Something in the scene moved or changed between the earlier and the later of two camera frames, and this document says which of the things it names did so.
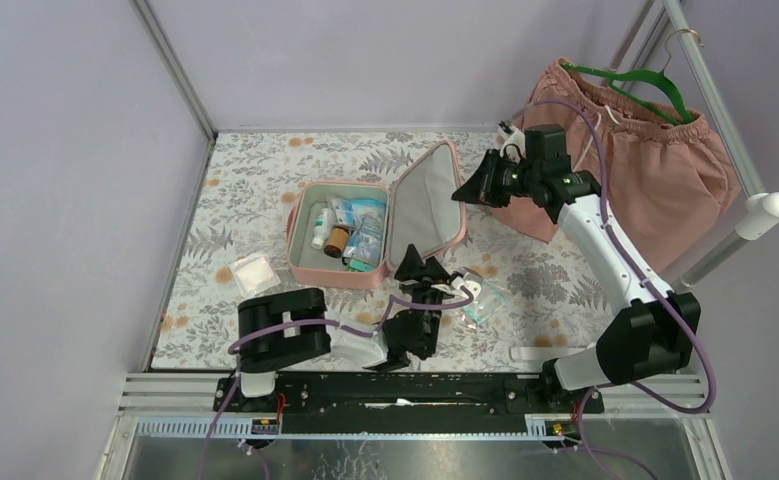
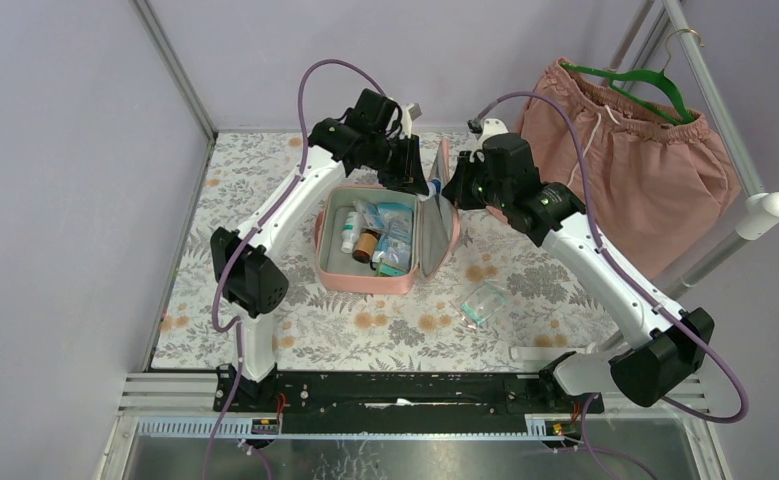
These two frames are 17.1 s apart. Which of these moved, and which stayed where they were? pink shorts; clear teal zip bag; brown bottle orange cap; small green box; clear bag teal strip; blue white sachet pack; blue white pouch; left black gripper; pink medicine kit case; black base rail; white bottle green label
Moved: brown bottle orange cap; left black gripper; clear bag teal strip; blue white pouch; small green box; blue white sachet pack; white bottle green label; pink medicine kit case
Stayed: pink shorts; clear teal zip bag; black base rail
